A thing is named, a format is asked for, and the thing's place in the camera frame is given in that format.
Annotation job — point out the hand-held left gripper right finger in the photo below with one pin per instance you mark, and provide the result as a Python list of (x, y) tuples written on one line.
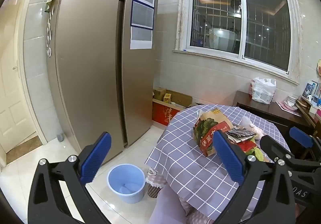
[(229, 158)]

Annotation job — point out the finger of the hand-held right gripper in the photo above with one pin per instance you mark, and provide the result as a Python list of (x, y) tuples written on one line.
[(273, 147), (301, 137)]

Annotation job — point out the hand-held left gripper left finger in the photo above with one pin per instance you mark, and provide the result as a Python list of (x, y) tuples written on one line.
[(96, 158)]

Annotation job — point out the blue plastic bucket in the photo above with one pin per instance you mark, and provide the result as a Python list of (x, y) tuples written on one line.
[(115, 188)]

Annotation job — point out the white plastic bag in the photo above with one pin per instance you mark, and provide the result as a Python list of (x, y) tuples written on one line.
[(247, 121)]

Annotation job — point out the brown paper bag green print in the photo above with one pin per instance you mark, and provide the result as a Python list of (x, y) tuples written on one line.
[(205, 126)]

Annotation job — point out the green plastic wrapper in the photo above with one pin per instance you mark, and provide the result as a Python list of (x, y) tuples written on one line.
[(257, 154)]

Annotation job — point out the red snack packet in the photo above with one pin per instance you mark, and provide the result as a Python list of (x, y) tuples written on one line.
[(247, 146)]

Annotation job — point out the pink table mat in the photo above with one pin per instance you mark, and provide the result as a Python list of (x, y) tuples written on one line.
[(288, 113)]

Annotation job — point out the wooden rack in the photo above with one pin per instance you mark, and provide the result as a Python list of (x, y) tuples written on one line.
[(309, 111)]

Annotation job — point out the dark wooden cabinet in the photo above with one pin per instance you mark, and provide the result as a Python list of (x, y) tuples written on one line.
[(270, 116)]

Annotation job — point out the round table with checked cloth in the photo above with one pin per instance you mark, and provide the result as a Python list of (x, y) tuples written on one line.
[(188, 163)]

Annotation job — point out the blue printed box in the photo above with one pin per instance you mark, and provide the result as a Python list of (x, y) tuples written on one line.
[(308, 90)]

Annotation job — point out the white shopping bag with packs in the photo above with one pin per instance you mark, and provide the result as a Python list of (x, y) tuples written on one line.
[(263, 91)]

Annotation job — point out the patterned stool cover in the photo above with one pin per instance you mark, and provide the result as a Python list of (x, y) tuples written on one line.
[(154, 178)]

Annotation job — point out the large brown cardboard box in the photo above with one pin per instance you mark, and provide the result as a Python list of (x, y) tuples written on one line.
[(181, 98)]

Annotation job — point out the person's leg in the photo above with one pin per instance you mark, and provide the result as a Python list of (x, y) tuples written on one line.
[(165, 206)]

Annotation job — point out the red cardboard box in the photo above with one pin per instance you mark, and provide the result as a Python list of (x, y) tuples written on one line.
[(163, 113)]

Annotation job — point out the yellow box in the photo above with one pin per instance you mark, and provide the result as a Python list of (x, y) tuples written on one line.
[(167, 98)]

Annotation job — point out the small brown cardboard box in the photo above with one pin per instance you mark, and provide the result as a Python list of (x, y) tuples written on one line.
[(159, 94)]

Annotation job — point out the gold double-door refrigerator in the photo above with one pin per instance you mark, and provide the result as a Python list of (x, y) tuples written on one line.
[(87, 63)]

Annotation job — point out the white panelled door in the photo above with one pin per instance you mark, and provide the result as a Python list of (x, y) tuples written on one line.
[(12, 101)]

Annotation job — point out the white fridge notice sheet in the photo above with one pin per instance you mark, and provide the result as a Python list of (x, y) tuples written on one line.
[(141, 38)]

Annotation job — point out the white fridge side decals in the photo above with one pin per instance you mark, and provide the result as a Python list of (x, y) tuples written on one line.
[(49, 35)]

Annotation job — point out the white-framed sliding window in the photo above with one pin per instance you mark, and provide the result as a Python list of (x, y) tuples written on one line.
[(238, 13)]

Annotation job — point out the round wall ornament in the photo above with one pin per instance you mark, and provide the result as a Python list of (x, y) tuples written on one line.
[(319, 67)]

